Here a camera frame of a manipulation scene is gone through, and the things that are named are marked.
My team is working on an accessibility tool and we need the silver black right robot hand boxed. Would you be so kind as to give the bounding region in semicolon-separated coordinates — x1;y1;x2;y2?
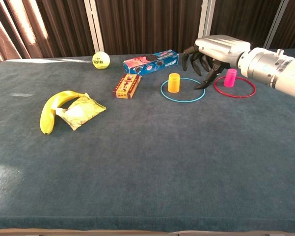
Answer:
182;34;251;90

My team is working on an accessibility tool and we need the red plastic ring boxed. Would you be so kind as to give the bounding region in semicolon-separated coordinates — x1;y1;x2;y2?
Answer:
213;75;257;99

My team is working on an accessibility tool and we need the blue plastic ring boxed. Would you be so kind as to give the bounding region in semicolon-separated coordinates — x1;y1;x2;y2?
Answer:
160;77;206;103

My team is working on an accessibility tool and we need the pink plastic cup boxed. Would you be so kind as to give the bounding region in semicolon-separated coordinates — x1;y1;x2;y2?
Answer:
223;68;238;88

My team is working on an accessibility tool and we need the orange plastic cup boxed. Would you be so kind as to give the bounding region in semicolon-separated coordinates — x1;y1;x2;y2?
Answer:
167;73;181;94

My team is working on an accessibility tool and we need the blue cookie box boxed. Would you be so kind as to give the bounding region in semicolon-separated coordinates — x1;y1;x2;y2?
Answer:
123;48;180;76

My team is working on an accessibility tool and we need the dark brown pleated curtain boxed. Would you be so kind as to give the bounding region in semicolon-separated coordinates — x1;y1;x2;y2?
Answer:
36;0;295;59

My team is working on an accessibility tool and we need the small red yellow box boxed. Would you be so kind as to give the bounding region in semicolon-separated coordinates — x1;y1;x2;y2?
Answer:
112;73;142;100

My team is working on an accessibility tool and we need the yellow tennis ball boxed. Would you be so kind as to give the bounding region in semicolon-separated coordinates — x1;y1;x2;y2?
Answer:
92;51;111;70

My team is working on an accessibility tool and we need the yellow snack packet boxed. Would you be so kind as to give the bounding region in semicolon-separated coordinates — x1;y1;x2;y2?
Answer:
55;92;107;131

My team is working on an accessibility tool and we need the dark teal felt table cloth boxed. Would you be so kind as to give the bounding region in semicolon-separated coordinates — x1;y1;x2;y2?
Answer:
0;48;295;233

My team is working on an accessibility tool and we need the yellow banana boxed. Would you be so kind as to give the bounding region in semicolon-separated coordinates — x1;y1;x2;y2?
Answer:
40;90;85;136

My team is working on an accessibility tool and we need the reddish brown curtain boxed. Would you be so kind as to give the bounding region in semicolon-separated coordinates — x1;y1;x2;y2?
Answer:
0;0;50;67

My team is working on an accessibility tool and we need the wooden table edge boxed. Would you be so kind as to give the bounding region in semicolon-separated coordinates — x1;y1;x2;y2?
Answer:
0;228;295;236

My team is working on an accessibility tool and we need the white metal frame post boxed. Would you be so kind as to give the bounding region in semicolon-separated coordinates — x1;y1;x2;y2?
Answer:
84;0;104;53
263;0;292;50
197;0;215;40

